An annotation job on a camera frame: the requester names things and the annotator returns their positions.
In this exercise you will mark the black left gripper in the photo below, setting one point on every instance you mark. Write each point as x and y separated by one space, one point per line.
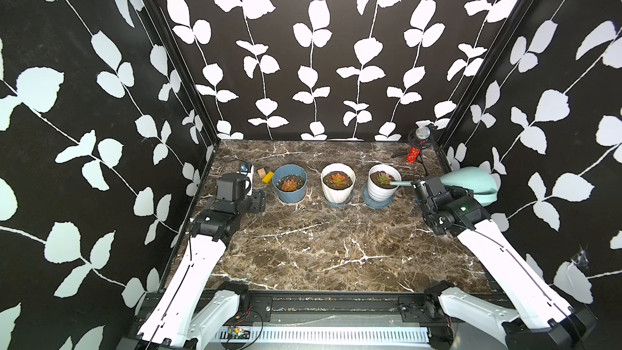
257 201

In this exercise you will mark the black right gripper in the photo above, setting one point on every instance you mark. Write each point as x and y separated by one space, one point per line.
457 194

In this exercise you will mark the mint green watering can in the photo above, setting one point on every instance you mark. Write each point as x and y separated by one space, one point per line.
480 182

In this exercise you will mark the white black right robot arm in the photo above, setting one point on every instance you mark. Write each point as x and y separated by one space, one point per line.
539 318

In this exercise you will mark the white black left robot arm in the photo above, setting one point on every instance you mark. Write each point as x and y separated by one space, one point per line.
175 323

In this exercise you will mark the orange red succulent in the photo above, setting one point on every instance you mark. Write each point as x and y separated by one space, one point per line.
289 185

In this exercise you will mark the red green succulent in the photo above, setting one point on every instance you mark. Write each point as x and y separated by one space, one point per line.
337 180

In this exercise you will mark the plain wooden cube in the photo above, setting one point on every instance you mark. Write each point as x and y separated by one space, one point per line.
261 173

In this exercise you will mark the yellow wooden block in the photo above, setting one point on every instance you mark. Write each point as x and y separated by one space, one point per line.
268 178

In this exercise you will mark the white ringed plant pot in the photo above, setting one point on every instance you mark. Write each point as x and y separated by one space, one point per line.
378 193

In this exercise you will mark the blue saucer under white pot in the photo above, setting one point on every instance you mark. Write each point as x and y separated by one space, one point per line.
377 205

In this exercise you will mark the red microphone on tripod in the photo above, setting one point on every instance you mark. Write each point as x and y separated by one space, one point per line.
419 139

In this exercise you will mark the blue ribbed plant pot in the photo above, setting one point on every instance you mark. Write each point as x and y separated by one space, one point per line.
290 171

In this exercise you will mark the blue saucer under cream pot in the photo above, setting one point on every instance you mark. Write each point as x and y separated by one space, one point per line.
339 205

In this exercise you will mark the cream ribbed plant pot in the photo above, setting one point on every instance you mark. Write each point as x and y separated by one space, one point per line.
333 195

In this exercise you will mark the black front mounting rail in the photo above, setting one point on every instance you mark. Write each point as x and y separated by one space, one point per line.
409 307

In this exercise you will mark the white slotted cable duct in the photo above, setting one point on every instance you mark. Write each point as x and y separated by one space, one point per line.
401 336

